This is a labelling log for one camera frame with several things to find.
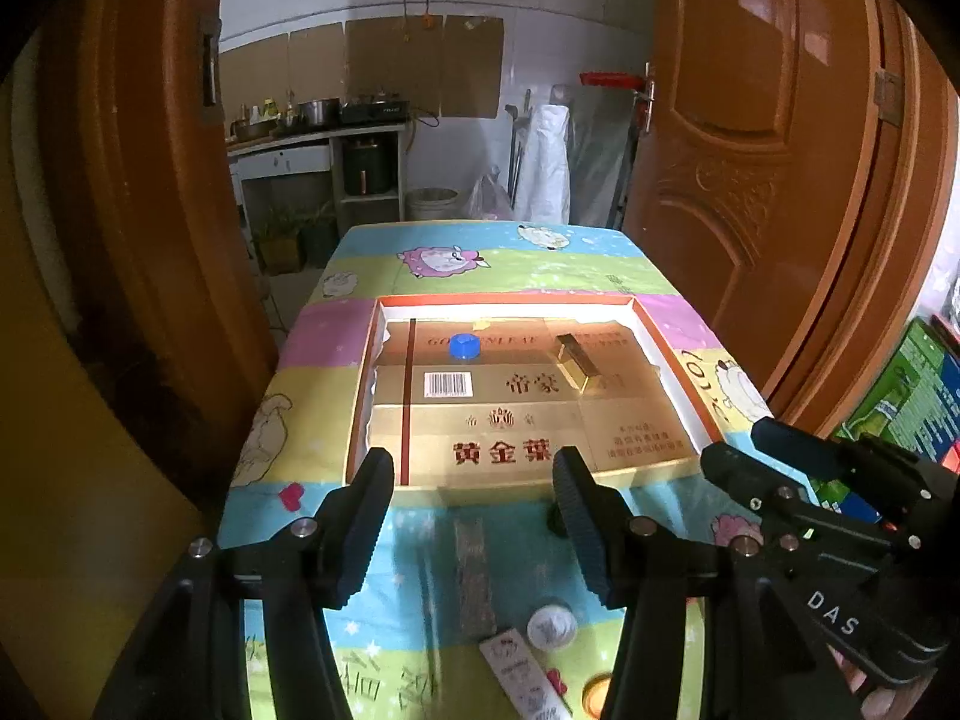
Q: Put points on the person's right hand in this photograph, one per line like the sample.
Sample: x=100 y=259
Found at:
x=862 y=686

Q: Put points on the door hinge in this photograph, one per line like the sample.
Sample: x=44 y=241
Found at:
x=889 y=94

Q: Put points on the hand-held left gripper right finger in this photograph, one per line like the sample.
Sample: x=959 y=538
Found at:
x=585 y=540

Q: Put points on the white bucket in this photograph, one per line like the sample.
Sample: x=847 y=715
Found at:
x=431 y=204

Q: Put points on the white woven sack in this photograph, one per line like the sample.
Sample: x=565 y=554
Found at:
x=544 y=165

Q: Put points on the cardboard sheet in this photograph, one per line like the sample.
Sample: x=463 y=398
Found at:
x=255 y=75
x=319 y=64
x=472 y=64
x=394 y=56

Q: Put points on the shallow cardboard box tray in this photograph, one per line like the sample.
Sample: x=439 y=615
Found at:
x=487 y=420

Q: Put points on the blue bottle cap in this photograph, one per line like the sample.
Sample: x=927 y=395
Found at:
x=463 y=346

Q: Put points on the clear plastic bag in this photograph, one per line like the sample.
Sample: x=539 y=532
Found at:
x=487 y=199

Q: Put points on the white kitchen counter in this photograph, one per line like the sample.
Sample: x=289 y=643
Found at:
x=300 y=157

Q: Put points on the red door ribbon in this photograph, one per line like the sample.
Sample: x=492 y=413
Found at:
x=611 y=79

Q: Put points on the white bottle cap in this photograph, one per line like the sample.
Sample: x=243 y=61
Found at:
x=551 y=626

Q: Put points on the gold rectangular box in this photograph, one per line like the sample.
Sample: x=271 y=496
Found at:
x=577 y=364

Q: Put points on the open wooden door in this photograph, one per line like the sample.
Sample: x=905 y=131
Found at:
x=750 y=127

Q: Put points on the cartoon sheep printed tablecloth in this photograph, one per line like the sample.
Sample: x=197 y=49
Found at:
x=487 y=274

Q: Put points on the brown patterned bar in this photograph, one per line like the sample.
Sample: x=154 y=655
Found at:
x=474 y=577

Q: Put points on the dark cooker appliance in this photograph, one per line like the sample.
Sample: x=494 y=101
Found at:
x=366 y=165

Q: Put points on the green printed carton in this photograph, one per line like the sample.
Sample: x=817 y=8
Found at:
x=922 y=390

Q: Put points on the door latch plate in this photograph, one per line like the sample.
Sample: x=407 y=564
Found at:
x=210 y=64

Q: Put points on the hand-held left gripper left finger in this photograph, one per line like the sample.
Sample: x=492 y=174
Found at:
x=360 y=540

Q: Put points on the potted green plants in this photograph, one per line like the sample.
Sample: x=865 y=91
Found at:
x=296 y=236

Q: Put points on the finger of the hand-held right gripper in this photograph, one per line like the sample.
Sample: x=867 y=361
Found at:
x=731 y=469
x=787 y=439

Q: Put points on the black stove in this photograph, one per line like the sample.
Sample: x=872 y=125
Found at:
x=375 y=112

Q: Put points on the wooden door frame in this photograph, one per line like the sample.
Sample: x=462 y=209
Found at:
x=907 y=240

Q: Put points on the white rectangular box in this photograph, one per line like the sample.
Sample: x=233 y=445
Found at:
x=517 y=671

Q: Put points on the dark wooden door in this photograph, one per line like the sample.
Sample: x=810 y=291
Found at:
x=150 y=202

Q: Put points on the silver cooking pot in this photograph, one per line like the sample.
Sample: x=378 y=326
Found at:
x=319 y=112

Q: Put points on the metal pan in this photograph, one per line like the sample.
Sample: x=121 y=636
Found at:
x=251 y=129

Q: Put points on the orange bottle cap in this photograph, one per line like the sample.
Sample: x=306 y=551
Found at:
x=596 y=699

